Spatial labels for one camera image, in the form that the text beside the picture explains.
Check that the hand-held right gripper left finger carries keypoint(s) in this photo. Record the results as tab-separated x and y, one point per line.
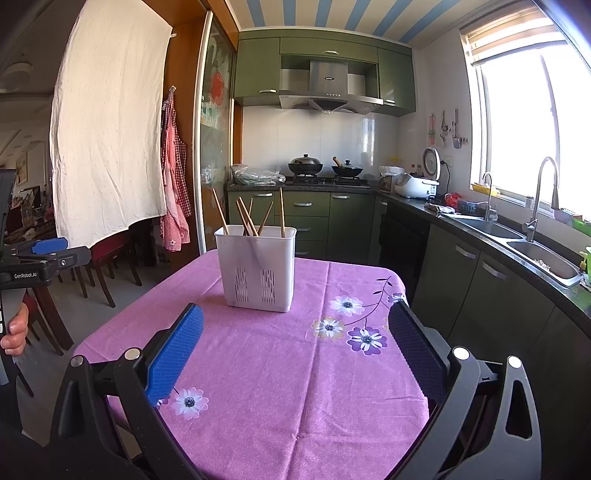
178	355

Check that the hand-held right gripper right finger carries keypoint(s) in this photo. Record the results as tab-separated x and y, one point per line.
415	350

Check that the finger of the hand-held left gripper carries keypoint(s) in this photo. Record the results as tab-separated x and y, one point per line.
69	261
48	246

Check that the white plastic cutlery holder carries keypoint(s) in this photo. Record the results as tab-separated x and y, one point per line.
277	258

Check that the person's left hand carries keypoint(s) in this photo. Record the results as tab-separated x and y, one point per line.
16	337

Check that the dark wooden chair red seat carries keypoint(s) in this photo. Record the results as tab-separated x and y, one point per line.
108	251

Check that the pink floral tablecloth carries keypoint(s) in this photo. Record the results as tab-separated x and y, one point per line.
277	392

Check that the red checked apron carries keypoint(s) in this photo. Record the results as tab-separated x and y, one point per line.
175	207

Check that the white hanging cloth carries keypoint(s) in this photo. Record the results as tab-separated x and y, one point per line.
111	138

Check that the small steel sink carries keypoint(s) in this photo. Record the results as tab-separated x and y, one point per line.
485	226

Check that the blue plastic basket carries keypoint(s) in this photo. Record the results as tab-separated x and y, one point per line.
467	206

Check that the red packet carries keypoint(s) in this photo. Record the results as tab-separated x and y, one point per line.
453	200

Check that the large steel sink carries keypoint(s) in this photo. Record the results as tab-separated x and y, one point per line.
545	263

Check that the white rice cooker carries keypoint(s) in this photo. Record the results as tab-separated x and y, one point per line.
415	184

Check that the short steel faucet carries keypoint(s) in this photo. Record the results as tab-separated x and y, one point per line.
488	198

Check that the gas stove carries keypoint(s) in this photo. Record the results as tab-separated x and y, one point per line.
328	181

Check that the sliding glass door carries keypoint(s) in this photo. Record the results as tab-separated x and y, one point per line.
217	138

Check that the black pan with spatula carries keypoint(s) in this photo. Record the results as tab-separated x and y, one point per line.
347	170

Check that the clear bag of vegetables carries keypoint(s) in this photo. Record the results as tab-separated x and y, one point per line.
256	175

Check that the tall steel faucet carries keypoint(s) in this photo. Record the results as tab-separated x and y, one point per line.
538	194

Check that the black wok with lid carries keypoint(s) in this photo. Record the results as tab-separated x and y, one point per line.
304	165

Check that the hanging kitchen tools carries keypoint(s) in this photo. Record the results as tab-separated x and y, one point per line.
448	131

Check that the kitchen window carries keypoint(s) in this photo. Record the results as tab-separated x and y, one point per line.
531	129

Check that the green upper kitchen cabinets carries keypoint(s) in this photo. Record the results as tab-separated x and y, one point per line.
258	64

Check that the steel range hood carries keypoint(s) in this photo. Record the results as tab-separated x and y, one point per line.
328	83

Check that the striped window blind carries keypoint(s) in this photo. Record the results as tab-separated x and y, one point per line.
508	37

